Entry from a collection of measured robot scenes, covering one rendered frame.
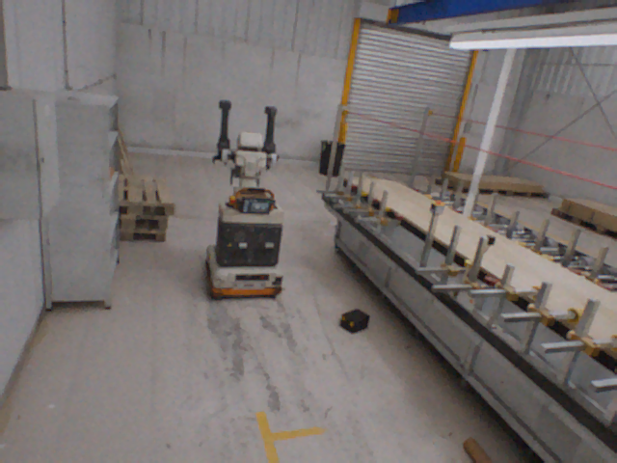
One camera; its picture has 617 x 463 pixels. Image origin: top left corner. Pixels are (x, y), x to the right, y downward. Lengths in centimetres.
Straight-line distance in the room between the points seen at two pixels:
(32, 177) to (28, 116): 30
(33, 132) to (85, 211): 114
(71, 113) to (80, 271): 115
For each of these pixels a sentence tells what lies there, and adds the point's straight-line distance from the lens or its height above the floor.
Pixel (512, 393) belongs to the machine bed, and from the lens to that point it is 312.
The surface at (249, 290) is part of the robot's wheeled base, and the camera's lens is 389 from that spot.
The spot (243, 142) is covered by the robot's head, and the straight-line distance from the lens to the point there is 395.
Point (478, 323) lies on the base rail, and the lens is 283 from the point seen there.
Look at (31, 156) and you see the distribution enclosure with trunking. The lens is 251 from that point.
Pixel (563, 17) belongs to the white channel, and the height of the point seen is 244.
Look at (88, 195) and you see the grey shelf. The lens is 346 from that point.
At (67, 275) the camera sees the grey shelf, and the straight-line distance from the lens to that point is 371.
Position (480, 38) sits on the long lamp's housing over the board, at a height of 235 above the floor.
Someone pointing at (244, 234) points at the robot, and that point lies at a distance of 375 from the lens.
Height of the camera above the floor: 190
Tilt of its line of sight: 19 degrees down
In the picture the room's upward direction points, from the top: 8 degrees clockwise
